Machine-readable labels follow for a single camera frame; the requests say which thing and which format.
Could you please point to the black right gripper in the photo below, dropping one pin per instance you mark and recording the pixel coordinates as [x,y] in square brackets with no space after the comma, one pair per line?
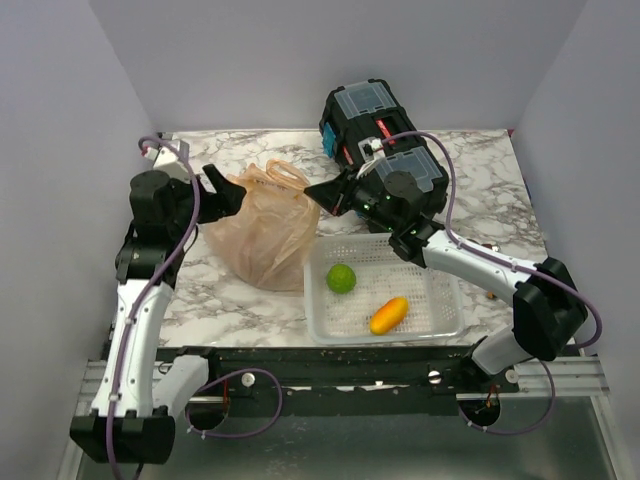
[335,195]

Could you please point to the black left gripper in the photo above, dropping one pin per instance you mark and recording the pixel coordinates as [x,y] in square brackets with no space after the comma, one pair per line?
[227,202]

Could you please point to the translucent orange plastic bag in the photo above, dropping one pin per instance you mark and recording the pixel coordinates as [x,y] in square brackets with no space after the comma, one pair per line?
[266,244]

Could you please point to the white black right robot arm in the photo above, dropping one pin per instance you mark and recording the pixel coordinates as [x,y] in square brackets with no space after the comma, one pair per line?
[547,310]

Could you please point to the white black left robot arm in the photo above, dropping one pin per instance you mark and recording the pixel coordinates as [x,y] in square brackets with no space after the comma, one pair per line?
[133,416]

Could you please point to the green fake lime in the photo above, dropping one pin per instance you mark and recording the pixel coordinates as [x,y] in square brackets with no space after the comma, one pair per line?
[341,279]

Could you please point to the orange yellow fake mango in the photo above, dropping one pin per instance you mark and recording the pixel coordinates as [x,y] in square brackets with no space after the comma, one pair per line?
[389,316]

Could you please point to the black plastic toolbox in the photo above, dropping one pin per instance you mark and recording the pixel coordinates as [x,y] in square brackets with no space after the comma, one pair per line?
[366,109]

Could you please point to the white plastic basket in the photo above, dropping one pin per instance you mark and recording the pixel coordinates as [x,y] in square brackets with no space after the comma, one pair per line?
[435,308]

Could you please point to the brown metal fitting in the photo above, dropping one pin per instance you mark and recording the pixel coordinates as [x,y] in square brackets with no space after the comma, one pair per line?
[496,249]

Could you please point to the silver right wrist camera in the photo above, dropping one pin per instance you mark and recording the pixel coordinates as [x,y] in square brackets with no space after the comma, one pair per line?
[372,150]

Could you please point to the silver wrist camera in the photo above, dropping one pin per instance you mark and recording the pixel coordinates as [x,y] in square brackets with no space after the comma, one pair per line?
[372,150]
[165,160]

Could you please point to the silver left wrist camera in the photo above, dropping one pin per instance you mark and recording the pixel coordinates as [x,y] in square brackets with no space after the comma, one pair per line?
[165,160]

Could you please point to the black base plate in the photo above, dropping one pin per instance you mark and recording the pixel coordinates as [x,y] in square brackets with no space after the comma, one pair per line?
[355,381]

